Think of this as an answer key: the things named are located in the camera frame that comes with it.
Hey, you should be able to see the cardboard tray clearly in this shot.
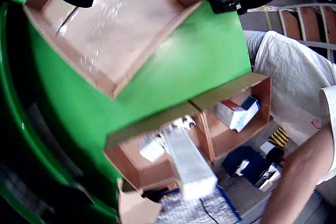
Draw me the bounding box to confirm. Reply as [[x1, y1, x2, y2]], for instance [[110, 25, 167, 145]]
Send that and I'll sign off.
[[22, 0, 204, 101]]

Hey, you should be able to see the orange holographic carton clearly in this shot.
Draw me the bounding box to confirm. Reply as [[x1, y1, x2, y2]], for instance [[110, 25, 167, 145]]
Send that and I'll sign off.
[[214, 99, 247, 130]]

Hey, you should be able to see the person's bare forearm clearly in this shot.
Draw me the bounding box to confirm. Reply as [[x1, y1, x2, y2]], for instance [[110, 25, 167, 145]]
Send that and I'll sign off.
[[259, 123, 336, 224]]

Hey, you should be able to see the cardboard box holding white cartons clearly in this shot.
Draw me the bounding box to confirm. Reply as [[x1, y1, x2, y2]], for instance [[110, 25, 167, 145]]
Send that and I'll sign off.
[[103, 100, 216, 194]]

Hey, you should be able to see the loose cardboard piece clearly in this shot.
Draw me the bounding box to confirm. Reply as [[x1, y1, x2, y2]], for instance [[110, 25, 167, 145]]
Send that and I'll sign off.
[[116, 178, 164, 224]]

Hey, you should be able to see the person in white shirt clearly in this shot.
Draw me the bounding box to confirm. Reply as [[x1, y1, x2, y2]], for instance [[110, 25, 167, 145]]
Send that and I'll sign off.
[[243, 29, 336, 186]]

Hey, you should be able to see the yellow black striped block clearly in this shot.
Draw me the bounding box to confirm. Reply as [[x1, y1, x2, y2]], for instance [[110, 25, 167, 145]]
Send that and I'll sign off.
[[267, 126, 291, 148]]

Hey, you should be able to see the green machine housing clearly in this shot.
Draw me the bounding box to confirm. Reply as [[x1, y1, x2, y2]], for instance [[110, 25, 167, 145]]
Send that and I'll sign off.
[[0, 1, 119, 224]]

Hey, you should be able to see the dark blue plastic bin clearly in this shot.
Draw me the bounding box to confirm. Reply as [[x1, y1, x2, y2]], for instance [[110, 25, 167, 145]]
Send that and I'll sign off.
[[222, 145, 282, 193]]

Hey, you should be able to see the small white carton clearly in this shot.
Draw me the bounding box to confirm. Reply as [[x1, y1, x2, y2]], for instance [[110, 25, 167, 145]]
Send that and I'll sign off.
[[138, 132, 169, 164]]

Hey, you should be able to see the tall white carton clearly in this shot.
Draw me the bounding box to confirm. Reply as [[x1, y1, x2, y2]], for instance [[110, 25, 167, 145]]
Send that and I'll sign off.
[[162, 126, 219, 201]]

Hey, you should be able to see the blue pallet cage with goods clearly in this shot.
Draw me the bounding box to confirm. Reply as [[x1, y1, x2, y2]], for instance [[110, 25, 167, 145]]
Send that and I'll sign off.
[[154, 184, 243, 224]]

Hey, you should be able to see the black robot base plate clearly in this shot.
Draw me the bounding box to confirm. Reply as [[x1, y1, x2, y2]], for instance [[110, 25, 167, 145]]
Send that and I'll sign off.
[[209, 0, 243, 14]]

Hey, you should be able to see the thin black floor cable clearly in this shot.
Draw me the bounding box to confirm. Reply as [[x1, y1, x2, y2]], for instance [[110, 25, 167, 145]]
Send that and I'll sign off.
[[198, 197, 220, 224]]

